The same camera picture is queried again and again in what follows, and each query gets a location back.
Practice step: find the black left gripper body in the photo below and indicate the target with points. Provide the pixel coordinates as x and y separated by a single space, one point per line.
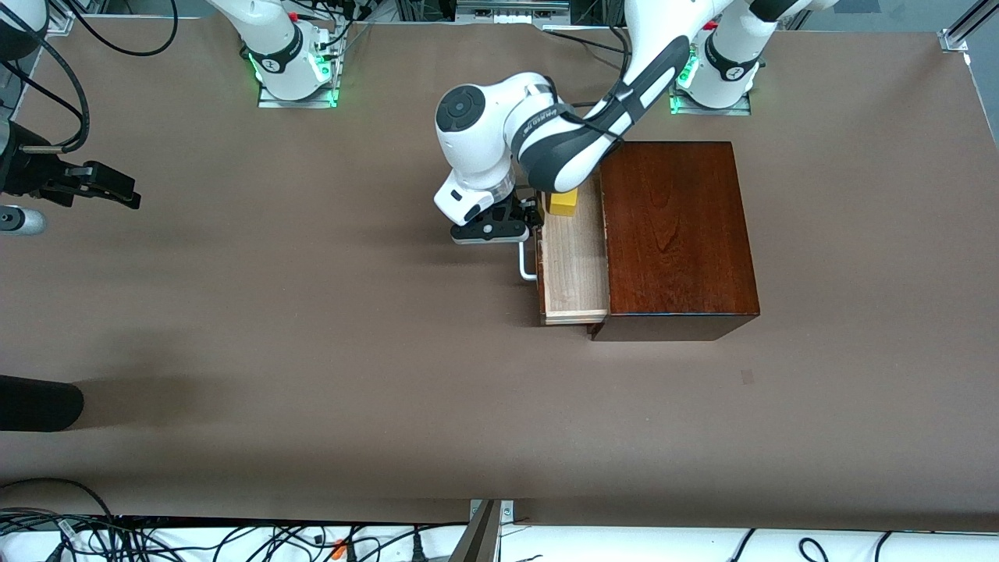
532 213

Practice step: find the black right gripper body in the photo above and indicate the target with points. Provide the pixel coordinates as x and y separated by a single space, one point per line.
25 173

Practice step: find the yellow block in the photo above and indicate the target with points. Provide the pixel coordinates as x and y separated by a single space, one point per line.
563 204

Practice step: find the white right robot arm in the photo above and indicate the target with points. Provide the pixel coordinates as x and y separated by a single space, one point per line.
281 62

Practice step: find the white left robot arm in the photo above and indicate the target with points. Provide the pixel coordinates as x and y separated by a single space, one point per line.
476 148

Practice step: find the dark brown wooden cabinet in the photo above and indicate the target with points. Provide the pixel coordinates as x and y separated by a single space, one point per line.
679 242

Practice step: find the brown table cover sheet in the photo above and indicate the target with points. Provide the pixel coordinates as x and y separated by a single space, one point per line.
390 312

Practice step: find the grey metal port box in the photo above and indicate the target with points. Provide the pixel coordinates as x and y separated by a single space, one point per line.
511 12

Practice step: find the black ribbed cylinder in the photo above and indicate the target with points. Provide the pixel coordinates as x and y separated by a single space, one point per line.
39 402

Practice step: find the aluminium profile bar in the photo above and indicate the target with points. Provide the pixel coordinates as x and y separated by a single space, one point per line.
480 538

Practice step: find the aluminium corner profile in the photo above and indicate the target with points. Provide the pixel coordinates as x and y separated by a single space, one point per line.
964 27

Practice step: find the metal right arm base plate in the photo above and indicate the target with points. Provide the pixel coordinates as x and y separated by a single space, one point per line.
269 103

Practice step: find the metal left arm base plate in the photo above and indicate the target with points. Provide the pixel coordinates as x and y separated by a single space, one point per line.
702 112

